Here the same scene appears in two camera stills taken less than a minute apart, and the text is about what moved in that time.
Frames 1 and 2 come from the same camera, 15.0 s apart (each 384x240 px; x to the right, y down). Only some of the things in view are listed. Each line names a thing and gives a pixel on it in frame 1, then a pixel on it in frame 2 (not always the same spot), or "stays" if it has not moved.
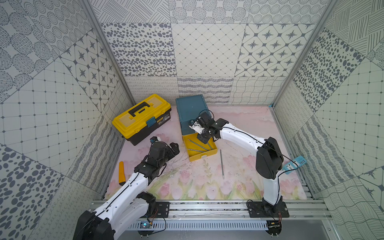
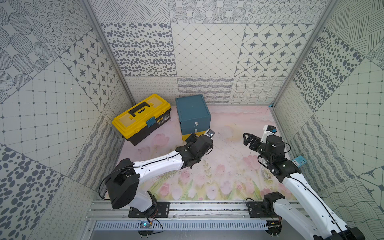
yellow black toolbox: [146, 116] stays
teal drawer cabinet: [189, 109] stays
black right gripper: [200, 137] to [257, 140]
